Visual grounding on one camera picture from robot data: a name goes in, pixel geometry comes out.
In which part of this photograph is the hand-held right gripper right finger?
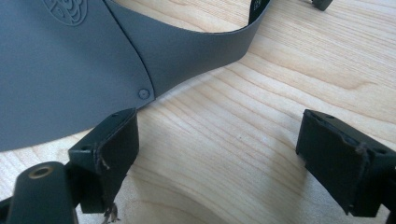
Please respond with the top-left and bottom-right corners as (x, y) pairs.
(295, 108), (396, 217)

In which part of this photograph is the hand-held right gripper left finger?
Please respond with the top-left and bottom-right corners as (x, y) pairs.
(67, 107), (140, 222)

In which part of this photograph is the grey sun visor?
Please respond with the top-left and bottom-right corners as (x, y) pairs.
(0, 0), (271, 152)

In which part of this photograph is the dark object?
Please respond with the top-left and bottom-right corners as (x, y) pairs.
(311, 0), (334, 12)

